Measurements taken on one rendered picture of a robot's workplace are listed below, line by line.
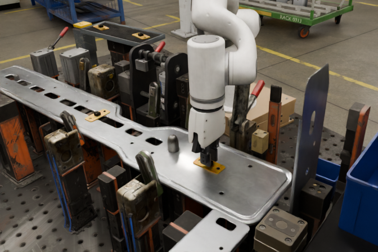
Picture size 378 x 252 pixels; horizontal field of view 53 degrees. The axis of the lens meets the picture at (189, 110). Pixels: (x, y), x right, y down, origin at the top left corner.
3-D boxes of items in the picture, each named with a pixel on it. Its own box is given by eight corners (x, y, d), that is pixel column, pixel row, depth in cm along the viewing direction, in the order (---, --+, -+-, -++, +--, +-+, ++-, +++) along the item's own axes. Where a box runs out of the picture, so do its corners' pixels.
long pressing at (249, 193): (-31, 82, 161) (-32, 79, 160) (19, 65, 175) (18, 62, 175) (251, 231, 81) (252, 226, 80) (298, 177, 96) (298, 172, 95)
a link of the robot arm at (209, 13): (253, -9, 101) (256, 92, 88) (194, -7, 103) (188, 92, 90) (256, -35, 93) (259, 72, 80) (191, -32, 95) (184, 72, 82)
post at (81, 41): (88, 113, 192) (71, 28, 170) (99, 108, 197) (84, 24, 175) (97, 118, 187) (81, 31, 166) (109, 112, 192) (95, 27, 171)
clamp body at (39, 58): (43, 122, 185) (24, 53, 168) (62, 113, 193) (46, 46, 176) (54, 129, 180) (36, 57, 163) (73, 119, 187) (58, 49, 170)
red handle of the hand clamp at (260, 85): (229, 121, 107) (255, 77, 111) (232, 125, 108) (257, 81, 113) (242, 125, 104) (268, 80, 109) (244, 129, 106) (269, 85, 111)
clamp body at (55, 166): (58, 225, 125) (32, 136, 108) (88, 204, 133) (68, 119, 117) (75, 238, 120) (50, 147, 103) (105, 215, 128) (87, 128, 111)
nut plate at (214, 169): (192, 162, 101) (192, 159, 101) (201, 156, 104) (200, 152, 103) (217, 174, 97) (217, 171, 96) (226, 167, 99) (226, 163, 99)
